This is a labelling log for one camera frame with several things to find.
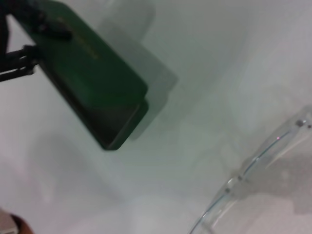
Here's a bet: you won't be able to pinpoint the green glasses case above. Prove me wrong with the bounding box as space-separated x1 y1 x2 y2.
17 0 150 151

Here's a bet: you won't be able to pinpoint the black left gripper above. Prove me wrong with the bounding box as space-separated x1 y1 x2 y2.
0 0 73 83

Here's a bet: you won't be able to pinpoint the clear frame glasses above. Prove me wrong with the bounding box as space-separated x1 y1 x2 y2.
189 104 312 234

